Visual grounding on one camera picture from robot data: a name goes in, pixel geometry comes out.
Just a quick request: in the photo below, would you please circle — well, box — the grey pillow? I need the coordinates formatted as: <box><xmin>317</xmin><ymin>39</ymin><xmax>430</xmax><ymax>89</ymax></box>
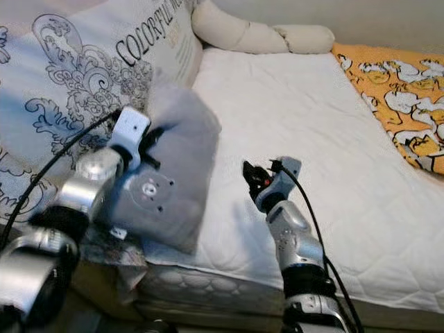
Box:
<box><xmin>108</xmin><ymin>73</ymin><xmax>223</xmax><ymax>254</ymax></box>

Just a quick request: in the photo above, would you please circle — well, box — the yellow cartoon print blanket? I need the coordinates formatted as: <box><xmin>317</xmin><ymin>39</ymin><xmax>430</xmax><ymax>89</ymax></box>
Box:
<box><xmin>331</xmin><ymin>43</ymin><xmax>444</xmax><ymax>174</ymax></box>

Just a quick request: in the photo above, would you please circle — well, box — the grey mattress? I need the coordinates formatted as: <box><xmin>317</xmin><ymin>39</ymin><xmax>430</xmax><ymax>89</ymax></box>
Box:
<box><xmin>118</xmin><ymin>243</ymin><xmax>444</xmax><ymax>333</ymax></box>

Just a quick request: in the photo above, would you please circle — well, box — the beige long bolster pillow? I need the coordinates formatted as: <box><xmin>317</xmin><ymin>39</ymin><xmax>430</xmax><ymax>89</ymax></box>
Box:
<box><xmin>191</xmin><ymin>0</ymin><xmax>336</xmax><ymax>55</ymax></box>

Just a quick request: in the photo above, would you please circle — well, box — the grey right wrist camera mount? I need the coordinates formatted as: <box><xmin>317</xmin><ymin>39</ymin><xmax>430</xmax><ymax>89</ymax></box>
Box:
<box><xmin>260</xmin><ymin>157</ymin><xmax>302</xmax><ymax>202</ymax></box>

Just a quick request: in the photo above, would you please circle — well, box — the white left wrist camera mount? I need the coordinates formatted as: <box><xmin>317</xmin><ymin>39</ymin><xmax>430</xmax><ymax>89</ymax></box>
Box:
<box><xmin>111</xmin><ymin>106</ymin><xmax>152</xmax><ymax>171</ymax></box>

